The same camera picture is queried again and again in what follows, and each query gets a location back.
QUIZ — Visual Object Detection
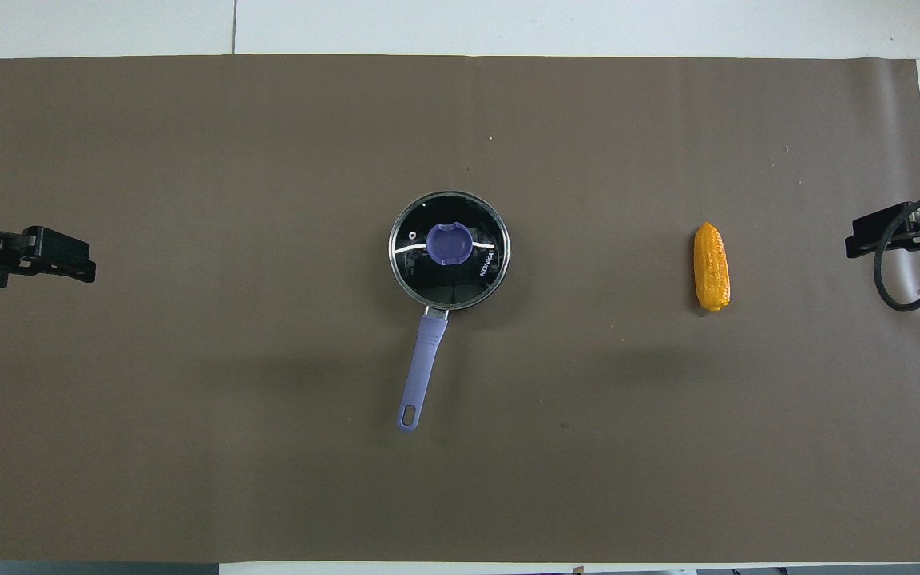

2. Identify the yellow corn cob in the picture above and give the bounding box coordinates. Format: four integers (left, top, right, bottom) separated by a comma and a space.
693, 221, 732, 313

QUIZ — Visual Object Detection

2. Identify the brown table mat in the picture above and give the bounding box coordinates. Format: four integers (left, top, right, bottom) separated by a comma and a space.
0, 54, 920, 565

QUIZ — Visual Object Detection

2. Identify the glass lid with purple knob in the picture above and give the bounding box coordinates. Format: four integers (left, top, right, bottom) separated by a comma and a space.
389, 191, 511, 311

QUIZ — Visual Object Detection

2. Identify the black saucepan with purple handle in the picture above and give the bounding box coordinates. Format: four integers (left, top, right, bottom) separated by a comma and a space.
387, 190, 512, 434

